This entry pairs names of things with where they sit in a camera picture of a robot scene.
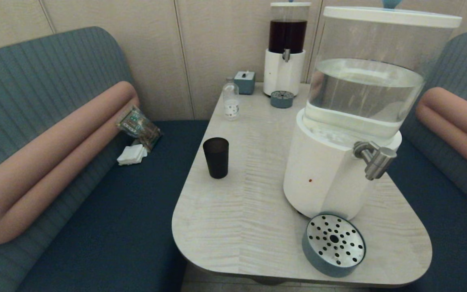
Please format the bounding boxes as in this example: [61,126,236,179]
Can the black plastic cup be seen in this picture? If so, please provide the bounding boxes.
[203,137,230,179]

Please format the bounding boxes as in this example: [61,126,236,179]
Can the large metal dispenser tap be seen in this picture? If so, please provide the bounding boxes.
[353,141,397,181]

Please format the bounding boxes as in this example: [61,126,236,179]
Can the small clear glass bottle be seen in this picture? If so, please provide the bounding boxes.
[223,77,240,121]

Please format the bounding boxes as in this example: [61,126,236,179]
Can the small blue tissue box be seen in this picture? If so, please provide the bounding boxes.
[234,71,256,95]

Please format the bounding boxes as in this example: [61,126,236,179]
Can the small blue round drip tray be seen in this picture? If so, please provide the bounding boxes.
[270,90,294,109]

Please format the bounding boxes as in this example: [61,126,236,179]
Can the small dark drink dispenser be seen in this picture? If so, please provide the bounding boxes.
[263,1,312,97]

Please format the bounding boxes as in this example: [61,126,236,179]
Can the large clear water dispenser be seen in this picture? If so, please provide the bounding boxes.
[283,0,463,221]

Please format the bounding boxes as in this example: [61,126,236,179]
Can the clear plastic snack packet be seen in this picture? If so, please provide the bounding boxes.
[116,105,162,152]

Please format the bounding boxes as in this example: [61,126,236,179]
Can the white folded napkins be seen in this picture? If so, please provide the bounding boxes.
[116,144,148,166]

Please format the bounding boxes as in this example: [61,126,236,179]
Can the large blue round drip tray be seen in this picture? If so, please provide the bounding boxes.
[302,214,366,278]

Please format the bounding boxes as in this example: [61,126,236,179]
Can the teal ribbed sofa bench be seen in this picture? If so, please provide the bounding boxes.
[0,26,210,292]
[383,32,467,292]

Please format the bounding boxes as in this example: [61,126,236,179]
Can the pink bolster cushion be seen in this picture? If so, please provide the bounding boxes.
[0,81,139,245]
[415,86,467,181]

